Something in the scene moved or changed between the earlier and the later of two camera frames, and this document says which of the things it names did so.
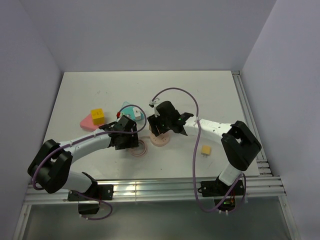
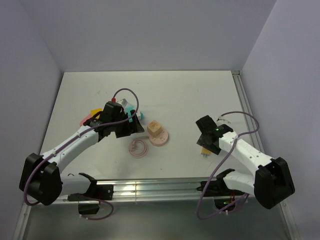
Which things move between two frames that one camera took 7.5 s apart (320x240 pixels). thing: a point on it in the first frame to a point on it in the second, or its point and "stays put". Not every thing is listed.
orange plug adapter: x=206 y=150 stays put
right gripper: x=153 y=121 to x=202 y=140
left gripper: x=132 y=142 to x=136 y=128
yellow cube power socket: x=98 y=116 stays put
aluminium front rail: x=255 y=187 stays put
